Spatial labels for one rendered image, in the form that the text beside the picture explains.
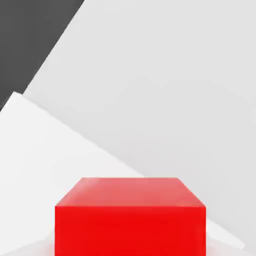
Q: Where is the small red cube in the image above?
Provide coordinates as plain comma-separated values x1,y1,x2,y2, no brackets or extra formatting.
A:
54,177,207,256

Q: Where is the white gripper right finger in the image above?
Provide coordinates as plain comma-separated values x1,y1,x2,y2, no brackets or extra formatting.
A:
205,238,255,256

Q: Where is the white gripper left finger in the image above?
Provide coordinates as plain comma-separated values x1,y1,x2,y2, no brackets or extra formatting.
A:
8,238,56,256

